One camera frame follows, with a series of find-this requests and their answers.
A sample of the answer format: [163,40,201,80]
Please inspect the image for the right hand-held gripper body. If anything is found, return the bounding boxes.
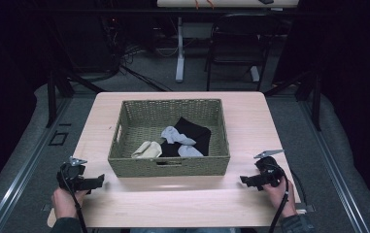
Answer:
[252,149,286,189]

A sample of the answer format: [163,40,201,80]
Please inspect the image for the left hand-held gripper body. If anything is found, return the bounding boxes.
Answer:
[56,156,93,194]

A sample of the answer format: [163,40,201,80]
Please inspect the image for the beige sock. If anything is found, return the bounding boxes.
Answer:
[130,140,163,159]

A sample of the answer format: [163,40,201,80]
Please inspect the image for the short light grey sock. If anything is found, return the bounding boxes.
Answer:
[177,144,205,158]

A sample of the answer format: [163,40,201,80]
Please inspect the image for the black cloth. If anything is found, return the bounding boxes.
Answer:
[159,116,213,158]

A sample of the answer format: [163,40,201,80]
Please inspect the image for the green woven basket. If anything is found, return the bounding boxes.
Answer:
[107,98,231,179]

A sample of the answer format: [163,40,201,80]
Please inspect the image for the long light grey sock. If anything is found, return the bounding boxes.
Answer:
[160,125,197,147]

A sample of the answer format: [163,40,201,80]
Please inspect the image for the person's left hand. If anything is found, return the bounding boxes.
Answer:
[50,186,90,220]

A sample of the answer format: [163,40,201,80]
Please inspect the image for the person's right hand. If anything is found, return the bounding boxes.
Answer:
[262,176,299,218]

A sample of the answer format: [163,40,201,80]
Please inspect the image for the black metal stand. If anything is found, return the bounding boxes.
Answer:
[262,68,323,132]
[44,69,107,129]

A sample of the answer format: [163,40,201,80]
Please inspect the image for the black folding chair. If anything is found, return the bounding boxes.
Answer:
[204,13,286,92]

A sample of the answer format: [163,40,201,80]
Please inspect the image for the white background desk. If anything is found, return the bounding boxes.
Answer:
[155,0,301,83]

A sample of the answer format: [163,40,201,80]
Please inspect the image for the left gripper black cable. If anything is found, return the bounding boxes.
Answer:
[59,163,89,233]

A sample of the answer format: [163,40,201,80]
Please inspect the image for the metal floor rail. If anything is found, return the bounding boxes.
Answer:
[0,96,74,233]
[298,96,370,233]

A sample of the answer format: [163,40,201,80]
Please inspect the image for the bundle of floor cables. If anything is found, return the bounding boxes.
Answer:
[101,16,175,93]

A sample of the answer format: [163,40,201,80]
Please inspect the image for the orange cables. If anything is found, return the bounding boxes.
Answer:
[193,0,217,10]

